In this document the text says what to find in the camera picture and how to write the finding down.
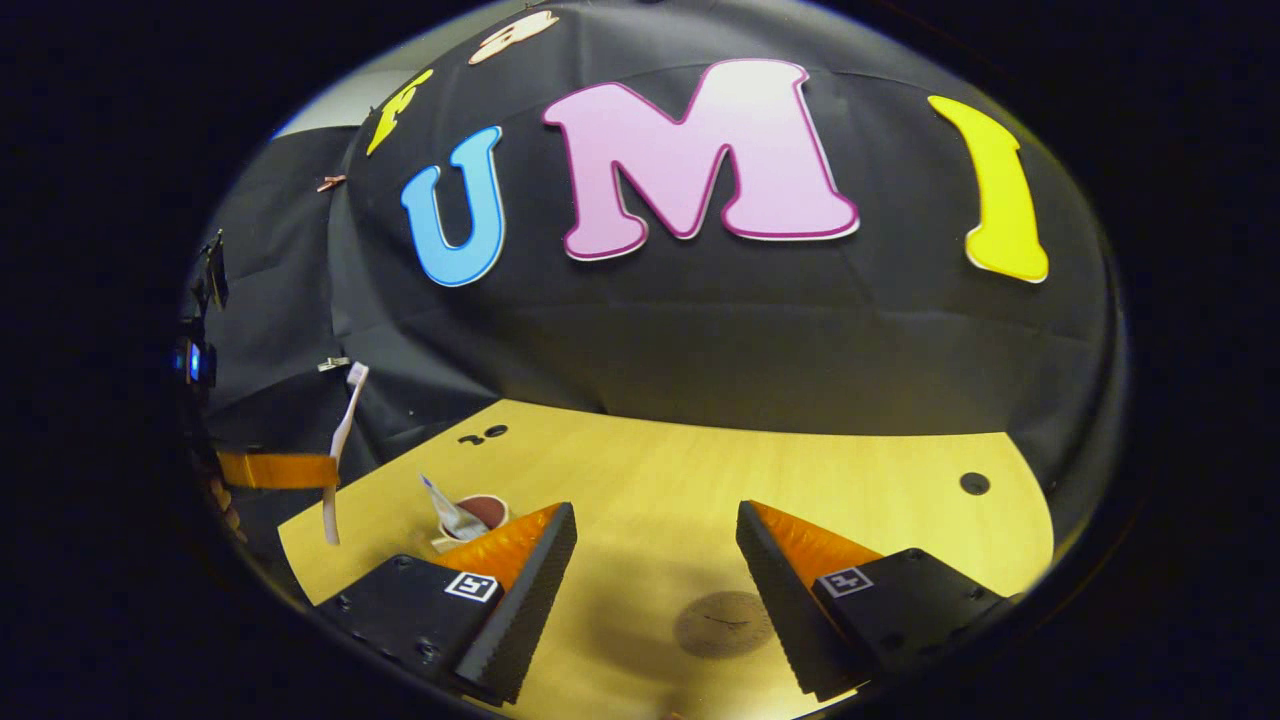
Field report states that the round brown coaster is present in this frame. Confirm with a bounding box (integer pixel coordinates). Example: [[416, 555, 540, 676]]
[[674, 590, 777, 660]]

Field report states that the beige cup with wooden handle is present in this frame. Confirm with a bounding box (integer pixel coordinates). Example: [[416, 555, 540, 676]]
[[430, 494, 513, 553]]

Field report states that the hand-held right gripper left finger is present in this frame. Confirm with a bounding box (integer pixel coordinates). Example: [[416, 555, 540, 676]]
[[315, 502, 579, 706]]

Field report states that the white toothpaste tube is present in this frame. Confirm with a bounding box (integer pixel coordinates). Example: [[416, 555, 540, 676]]
[[419, 474, 491, 542]]

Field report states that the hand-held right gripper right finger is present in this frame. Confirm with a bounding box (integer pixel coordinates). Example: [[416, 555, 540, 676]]
[[736, 500, 1021, 703]]

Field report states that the pale pink toothbrush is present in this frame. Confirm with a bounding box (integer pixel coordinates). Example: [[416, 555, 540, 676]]
[[321, 362, 370, 547]]

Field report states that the black backdrop cloth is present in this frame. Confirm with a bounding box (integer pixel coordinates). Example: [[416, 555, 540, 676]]
[[185, 0, 1131, 561]]

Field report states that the wooden desktop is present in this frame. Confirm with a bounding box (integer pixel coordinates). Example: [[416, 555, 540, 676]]
[[278, 398, 1056, 720]]

